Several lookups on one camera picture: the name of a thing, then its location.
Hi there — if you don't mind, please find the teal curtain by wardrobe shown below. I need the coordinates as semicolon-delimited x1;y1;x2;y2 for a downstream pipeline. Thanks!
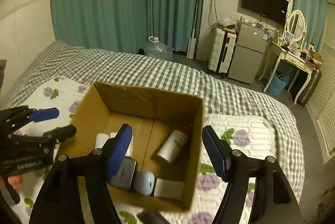
294;0;328;52

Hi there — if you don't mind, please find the white hard-shell suitcase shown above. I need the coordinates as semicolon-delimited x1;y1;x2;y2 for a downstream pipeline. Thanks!
208;28;236;74

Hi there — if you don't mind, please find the red-capped white canister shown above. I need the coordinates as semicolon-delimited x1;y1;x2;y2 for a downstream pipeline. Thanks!
157;126;190;164

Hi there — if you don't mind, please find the white power adapter plug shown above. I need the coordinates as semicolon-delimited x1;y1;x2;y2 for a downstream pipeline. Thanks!
153;178;184;201

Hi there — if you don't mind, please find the silver two-door mini fridge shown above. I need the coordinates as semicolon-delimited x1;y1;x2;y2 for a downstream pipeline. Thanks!
228;23;267;84

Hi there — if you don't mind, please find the oval white vanity mirror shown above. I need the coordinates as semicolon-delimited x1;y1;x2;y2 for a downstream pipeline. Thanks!
283;9;307;43

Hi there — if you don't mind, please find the black wall television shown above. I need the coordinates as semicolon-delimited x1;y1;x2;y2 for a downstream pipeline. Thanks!
241;0;289;26

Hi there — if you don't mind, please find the grey checkered bed cover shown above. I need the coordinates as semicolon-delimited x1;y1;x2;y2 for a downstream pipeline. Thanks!
1;41;305;198

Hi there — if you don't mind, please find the white louvered wardrobe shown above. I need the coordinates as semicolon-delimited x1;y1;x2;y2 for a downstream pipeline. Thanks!
307;44;334;163

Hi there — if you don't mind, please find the light blue earbud case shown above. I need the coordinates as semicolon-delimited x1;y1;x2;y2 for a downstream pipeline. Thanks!
133;171;155;196

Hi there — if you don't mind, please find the white floral quilted mat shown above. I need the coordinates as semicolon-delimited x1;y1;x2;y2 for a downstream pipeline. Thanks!
12;77;282;223

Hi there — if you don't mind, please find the blue plastic laundry basket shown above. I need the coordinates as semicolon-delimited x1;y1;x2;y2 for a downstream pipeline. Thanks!
267;71;289;96

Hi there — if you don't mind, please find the grey power bank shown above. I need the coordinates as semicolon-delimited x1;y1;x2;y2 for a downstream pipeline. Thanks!
110;157;137;191

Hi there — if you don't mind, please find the white round jar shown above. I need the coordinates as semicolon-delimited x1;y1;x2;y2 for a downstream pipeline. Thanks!
94;133;110;149

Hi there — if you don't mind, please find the white dressing table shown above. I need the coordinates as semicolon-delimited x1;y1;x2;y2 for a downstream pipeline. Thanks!
258;41;314;105

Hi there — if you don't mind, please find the large clear water bottle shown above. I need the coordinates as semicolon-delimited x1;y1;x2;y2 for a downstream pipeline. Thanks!
145;36;173;61

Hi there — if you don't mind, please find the white flat mop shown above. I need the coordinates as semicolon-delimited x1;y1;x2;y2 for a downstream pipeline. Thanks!
186;0;199;60

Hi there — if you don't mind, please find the open brown cardboard box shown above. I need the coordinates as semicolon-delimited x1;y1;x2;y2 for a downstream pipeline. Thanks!
58;82;204;213

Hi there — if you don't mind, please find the white rectangular box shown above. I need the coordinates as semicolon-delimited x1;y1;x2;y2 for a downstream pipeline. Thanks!
110;132;133;158

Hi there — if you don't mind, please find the person's hand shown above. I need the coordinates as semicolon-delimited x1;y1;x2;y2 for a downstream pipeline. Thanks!
0;174;23;190

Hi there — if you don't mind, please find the dark suitcase beside table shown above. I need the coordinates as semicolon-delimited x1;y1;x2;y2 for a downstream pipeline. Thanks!
298;68;322;107

